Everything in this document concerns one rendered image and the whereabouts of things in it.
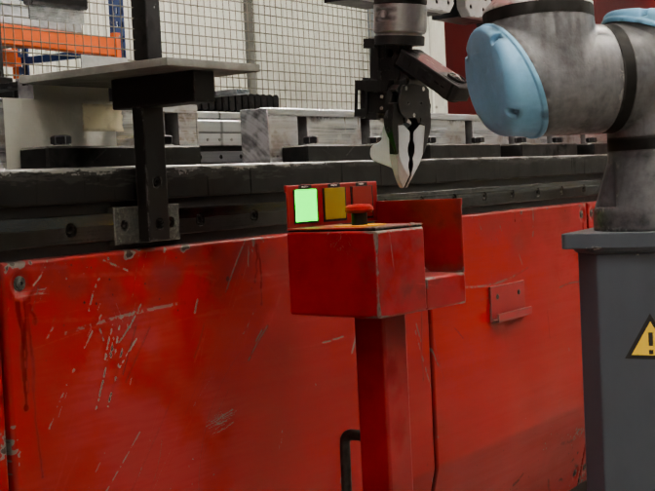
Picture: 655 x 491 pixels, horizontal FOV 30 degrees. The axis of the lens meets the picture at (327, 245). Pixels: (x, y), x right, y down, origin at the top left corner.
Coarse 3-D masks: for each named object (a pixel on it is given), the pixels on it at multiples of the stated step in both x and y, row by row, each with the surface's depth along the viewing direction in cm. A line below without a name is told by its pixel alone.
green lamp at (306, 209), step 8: (296, 192) 169; (304, 192) 171; (312, 192) 172; (296, 200) 169; (304, 200) 171; (312, 200) 172; (296, 208) 169; (304, 208) 171; (312, 208) 172; (296, 216) 169; (304, 216) 171; (312, 216) 172
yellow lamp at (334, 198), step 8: (328, 192) 175; (336, 192) 176; (344, 192) 177; (328, 200) 175; (336, 200) 176; (344, 200) 177; (328, 208) 175; (336, 208) 176; (344, 208) 177; (328, 216) 175; (336, 216) 176; (344, 216) 177
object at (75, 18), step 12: (24, 0) 165; (36, 0) 164; (48, 0) 166; (60, 0) 168; (72, 0) 170; (84, 0) 172; (36, 12) 166; (48, 12) 167; (60, 12) 169; (72, 12) 171; (84, 24) 173
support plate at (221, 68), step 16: (112, 64) 151; (128, 64) 149; (144, 64) 148; (160, 64) 146; (176, 64) 147; (192, 64) 150; (208, 64) 152; (224, 64) 155; (240, 64) 157; (256, 64) 160; (32, 80) 159; (48, 80) 158; (64, 80) 159; (80, 80) 160; (96, 80) 161
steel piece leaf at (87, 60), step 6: (84, 60) 159; (90, 60) 160; (96, 60) 161; (102, 60) 162; (108, 60) 162; (114, 60) 163; (120, 60) 164; (126, 60) 165; (84, 66) 159; (90, 66) 160
